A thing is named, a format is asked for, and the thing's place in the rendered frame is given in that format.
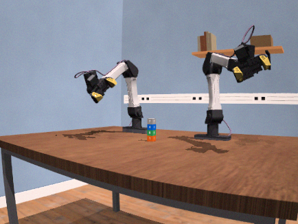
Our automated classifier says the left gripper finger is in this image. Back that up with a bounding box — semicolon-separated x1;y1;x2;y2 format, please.
233;67;243;82
260;56;271;70

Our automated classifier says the blue block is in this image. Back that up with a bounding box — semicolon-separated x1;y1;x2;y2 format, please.
147;124;156;131

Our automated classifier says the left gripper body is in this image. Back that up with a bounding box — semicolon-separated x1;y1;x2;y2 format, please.
236;54;267;83

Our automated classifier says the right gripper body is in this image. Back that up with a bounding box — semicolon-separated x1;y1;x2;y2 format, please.
90;77;113;104

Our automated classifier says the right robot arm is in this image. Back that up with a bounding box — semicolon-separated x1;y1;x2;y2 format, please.
83;60;147;130

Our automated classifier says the orange block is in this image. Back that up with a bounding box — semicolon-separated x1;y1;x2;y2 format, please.
147;135;156;142

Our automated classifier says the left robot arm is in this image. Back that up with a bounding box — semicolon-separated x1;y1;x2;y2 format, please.
194;43;255;139

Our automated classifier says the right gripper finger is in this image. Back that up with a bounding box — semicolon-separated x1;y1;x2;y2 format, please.
92;92;103;102
106;78;117;88

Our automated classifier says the green block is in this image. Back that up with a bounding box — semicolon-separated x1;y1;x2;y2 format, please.
147;130;156;136

